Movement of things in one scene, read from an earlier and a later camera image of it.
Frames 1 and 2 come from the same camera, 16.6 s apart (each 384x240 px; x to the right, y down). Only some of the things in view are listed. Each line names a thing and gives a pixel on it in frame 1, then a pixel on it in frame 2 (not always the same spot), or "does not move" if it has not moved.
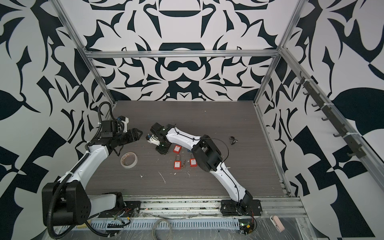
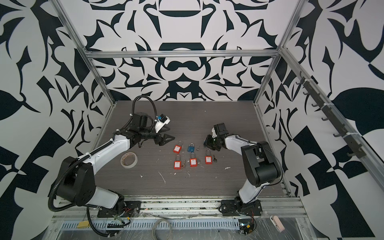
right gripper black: [161, 151] to [208, 143]
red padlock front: [177, 162] does not move
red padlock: [177, 149] does not move
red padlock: [193, 161] does not move
